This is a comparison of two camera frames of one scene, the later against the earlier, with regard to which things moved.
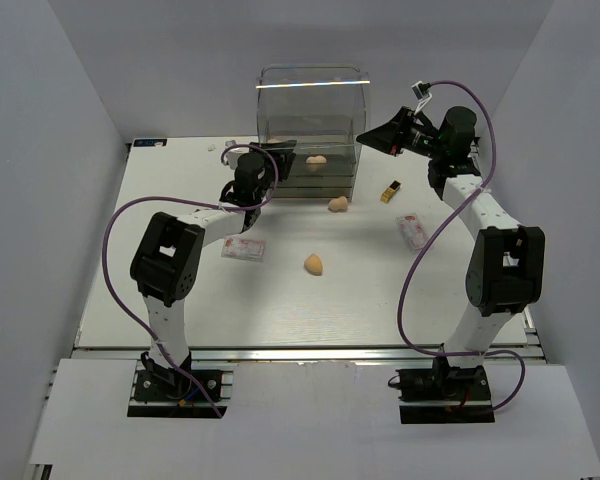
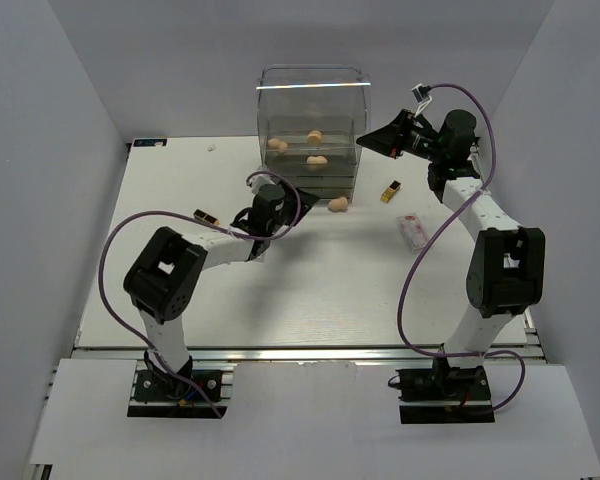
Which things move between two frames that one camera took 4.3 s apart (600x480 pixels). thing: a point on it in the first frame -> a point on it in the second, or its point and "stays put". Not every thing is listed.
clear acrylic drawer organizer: [323, 108] stays put
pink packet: [412, 231] stays put
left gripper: [282, 155] -> [306, 202]
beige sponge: [315, 162] stays put
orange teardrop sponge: [313, 264] -> [314, 138]
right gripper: [388, 137] stays put
